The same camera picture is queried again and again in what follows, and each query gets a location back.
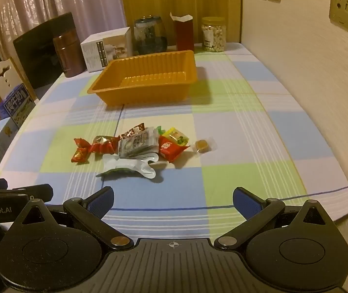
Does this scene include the dark red open carton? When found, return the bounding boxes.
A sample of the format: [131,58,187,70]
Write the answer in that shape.
[170,12,195,52]

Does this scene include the white cardboard box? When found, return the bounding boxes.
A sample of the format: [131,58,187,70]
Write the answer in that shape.
[80,26,133,73]

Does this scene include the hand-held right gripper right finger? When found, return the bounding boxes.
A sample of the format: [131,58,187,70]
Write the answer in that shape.
[214,187,341,250]

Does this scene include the large red candy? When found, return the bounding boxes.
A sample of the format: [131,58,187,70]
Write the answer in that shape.
[89,135,120,155]

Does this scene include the clear plastic jar of nuts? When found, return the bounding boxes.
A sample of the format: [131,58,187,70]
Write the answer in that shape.
[201,17,226,52]

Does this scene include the brown jelly cup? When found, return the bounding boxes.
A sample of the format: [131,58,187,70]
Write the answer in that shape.
[194,139,217,153]

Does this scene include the white and green snack packet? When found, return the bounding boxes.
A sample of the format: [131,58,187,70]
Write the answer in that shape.
[96,153,159,180]

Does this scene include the blue milk carton box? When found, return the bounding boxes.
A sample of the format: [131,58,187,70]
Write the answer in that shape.
[0,83,36,129]

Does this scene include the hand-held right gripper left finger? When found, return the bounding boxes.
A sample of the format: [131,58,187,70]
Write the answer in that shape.
[9,186,134,251]

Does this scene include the orange plastic tray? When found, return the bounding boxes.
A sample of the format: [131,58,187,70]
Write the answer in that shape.
[87,50,198,108]

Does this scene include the black chair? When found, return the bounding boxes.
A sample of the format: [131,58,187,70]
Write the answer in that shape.
[13,12,77,100]

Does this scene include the yellow and green snack packet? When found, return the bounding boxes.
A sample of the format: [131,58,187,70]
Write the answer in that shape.
[162,127,190,146]

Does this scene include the glass jar with teal base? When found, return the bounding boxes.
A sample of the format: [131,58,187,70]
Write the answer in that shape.
[133,15,167,56]

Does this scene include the brown metal thermos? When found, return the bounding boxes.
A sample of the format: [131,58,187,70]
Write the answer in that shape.
[53,33,87,78]

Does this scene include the small dark red snack packet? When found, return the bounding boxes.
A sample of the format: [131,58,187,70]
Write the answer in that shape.
[120,123,146,138]

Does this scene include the grey printed snack packet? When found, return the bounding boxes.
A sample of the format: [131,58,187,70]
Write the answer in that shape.
[117,127,160,159]

